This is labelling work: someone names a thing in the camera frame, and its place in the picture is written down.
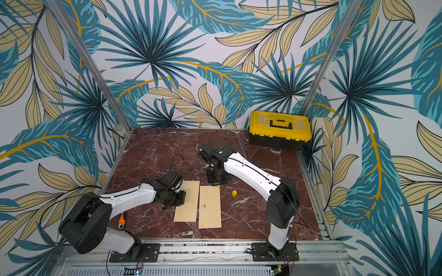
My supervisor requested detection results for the manila envelope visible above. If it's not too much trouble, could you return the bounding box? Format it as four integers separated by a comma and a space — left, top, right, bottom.
199, 186, 222, 229
173, 181, 200, 223

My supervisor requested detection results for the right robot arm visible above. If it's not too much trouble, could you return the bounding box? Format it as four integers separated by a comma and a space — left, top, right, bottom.
199, 144, 300, 262

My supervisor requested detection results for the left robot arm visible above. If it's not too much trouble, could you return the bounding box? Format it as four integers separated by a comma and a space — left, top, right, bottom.
58, 170, 186, 261

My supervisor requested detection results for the yellow black toolbox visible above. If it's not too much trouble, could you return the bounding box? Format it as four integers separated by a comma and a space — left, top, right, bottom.
249, 110, 312, 151

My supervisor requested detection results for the orange handled wrench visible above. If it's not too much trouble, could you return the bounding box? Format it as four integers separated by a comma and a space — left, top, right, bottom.
118, 212, 126, 230

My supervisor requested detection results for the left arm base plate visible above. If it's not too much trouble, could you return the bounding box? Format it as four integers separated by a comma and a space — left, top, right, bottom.
109, 243, 160, 263

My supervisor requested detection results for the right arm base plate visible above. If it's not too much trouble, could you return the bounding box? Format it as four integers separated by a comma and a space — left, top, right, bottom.
250, 241, 299, 262

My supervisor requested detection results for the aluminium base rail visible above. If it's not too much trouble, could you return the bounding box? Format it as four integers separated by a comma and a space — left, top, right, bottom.
52, 239, 356, 276

